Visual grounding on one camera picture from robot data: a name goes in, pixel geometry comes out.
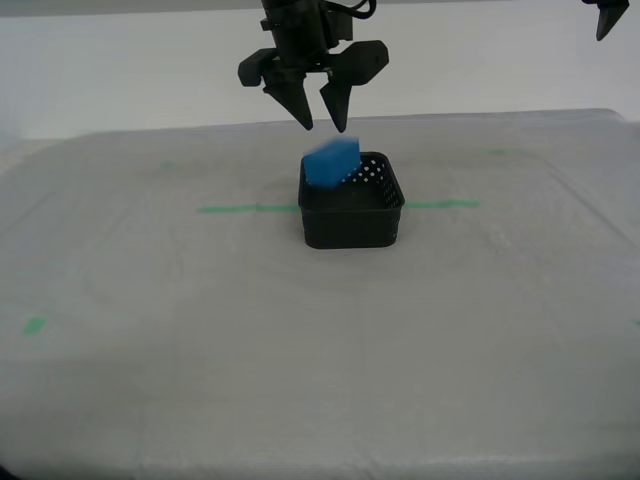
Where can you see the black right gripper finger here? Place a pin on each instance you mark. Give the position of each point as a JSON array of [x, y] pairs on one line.
[[611, 15]]

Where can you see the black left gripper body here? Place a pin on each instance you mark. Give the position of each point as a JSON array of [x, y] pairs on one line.
[[300, 47]]

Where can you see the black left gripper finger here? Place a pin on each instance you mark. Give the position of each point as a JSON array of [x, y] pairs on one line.
[[357, 62], [287, 95]]

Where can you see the blue rectangular block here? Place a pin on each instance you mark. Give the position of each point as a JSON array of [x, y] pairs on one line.
[[330, 165]]

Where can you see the black perforated plastic basket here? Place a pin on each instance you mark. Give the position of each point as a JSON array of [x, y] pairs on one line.
[[350, 227]]

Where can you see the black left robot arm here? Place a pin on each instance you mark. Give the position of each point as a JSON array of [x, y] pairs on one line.
[[292, 7]]

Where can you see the long green tape strip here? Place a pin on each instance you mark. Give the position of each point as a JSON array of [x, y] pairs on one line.
[[235, 208]]

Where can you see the white tablecloth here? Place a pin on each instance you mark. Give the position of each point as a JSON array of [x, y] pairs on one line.
[[320, 350]]

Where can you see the small green tape mark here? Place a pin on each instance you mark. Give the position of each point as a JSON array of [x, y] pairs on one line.
[[35, 326]]

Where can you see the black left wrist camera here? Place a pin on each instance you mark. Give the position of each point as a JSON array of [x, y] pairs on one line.
[[340, 30]]

